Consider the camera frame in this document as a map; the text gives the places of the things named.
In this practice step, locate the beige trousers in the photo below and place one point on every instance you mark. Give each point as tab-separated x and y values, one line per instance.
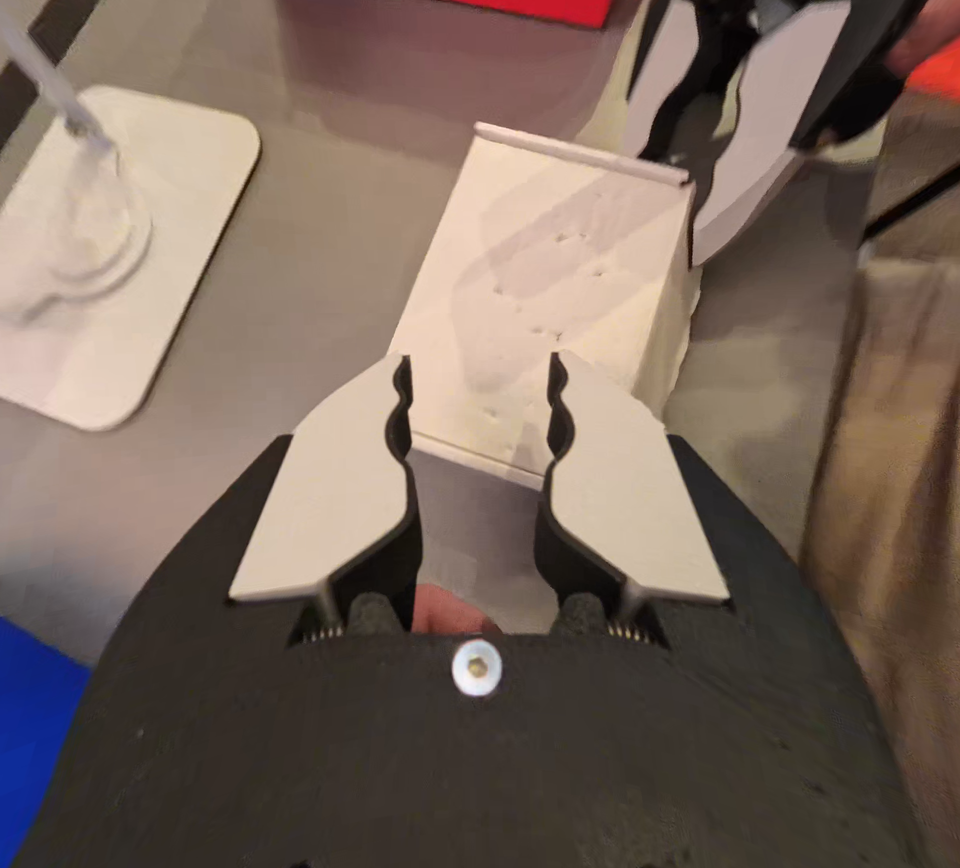
892	508

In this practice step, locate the orange-red object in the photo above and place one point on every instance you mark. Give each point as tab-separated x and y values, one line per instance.
941	73

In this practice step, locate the person's left hand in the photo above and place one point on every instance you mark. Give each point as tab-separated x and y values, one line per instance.
450	613

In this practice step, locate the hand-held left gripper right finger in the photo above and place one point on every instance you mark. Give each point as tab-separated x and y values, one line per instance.
630	501

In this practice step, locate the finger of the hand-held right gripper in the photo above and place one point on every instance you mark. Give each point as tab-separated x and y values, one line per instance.
780	126
667	73

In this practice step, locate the white cardboard box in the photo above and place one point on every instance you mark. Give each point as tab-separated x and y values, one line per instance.
540	268

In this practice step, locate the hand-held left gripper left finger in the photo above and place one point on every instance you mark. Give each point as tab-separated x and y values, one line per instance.
330	493

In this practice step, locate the blue box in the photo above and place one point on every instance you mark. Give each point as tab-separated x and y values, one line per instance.
34	733

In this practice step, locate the person's right hand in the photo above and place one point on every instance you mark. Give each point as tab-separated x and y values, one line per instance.
930	21

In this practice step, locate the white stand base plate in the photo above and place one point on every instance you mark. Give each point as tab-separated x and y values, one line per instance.
112	298

